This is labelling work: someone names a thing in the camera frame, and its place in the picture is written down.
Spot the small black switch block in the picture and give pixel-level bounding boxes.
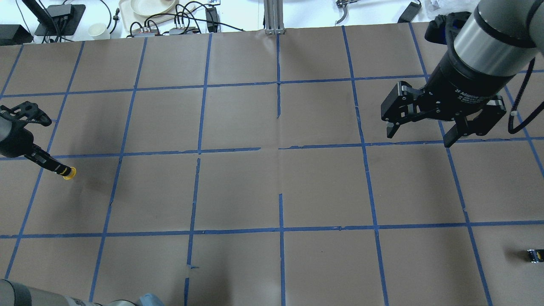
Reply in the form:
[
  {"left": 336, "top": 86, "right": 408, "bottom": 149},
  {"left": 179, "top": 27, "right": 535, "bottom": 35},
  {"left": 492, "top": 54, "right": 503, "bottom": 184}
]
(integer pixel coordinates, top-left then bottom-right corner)
[{"left": 527, "top": 249, "right": 544, "bottom": 264}]

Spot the black power adapter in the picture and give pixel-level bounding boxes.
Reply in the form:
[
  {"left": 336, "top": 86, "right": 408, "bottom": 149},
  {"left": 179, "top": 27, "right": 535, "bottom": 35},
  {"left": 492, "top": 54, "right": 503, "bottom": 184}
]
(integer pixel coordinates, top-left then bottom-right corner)
[{"left": 397, "top": 0, "right": 422, "bottom": 23}]

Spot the beige plate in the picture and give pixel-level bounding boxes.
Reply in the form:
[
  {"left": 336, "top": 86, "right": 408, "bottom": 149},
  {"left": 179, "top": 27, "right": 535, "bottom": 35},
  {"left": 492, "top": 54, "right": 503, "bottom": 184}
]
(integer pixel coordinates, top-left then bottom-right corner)
[{"left": 129, "top": 0, "right": 176, "bottom": 17}]

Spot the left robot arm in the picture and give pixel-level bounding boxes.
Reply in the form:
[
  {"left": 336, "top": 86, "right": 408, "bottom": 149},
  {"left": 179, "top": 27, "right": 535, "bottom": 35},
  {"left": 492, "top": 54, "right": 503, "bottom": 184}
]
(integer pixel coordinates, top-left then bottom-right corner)
[{"left": 1, "top": 101, "right": 97, "bottom": 306}]

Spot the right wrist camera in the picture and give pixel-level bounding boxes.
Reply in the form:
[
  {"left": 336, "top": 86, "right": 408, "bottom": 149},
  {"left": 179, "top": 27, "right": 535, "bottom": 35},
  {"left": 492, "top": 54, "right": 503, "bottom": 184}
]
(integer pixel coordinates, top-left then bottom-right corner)
[{"left": 424, "top": 11, "right": 472, "bottom": 45}]

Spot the beige tray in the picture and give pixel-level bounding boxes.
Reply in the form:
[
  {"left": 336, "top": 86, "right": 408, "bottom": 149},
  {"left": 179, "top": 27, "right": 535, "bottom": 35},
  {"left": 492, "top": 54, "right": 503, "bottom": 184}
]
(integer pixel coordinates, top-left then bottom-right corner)
[{"left": 118, "top": 0, "right": 179, "bottom": 31}]

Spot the white paper cup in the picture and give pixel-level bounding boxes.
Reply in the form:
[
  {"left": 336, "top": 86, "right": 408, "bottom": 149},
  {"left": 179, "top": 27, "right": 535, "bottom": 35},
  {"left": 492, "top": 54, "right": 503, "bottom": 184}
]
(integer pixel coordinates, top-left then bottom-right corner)
[{"left": 88, "top": 23, "right": 111, "bottom": 40}]

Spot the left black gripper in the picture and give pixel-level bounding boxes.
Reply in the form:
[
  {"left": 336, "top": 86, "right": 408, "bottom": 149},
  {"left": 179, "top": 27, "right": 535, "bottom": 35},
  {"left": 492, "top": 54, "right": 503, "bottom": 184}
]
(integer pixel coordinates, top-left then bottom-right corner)
[{"left": 0, "top": 101, "right": 64, "bottom": 174}]

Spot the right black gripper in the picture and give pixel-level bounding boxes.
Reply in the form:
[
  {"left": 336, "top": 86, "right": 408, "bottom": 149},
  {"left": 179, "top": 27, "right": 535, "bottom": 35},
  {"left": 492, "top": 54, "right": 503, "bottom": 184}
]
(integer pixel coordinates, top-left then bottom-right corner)
[{"left": 380, "top": 54, "right": 507, "bottom": 148}]

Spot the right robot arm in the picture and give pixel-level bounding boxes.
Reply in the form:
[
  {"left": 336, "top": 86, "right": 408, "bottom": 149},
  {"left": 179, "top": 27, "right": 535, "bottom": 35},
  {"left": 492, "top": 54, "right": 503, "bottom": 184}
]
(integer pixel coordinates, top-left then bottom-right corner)
[{"left": 381, "top": 0, "right": 543, "bottom": 148}]

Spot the black camera stand base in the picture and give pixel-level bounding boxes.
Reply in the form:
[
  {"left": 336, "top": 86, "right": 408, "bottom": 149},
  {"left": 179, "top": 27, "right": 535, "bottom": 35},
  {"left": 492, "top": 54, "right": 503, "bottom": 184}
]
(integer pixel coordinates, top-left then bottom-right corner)
[{"left": 33, "top": 4, "right": 87, "bottom": 36}]

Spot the aluminium frame post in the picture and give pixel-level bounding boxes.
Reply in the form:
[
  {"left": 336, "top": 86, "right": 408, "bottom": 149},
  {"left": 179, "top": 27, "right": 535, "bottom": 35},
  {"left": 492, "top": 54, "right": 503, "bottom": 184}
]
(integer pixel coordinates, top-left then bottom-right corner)
[{"left": 263, "top": 0, "right": 285, "bottom": 34}]

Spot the yellow push button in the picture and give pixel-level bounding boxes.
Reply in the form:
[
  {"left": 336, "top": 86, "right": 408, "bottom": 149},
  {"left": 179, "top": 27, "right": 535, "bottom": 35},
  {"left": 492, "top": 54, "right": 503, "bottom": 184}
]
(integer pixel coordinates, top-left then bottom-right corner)
[{"left": 57, "top": 167, "right": 77, "bottom": 180}]

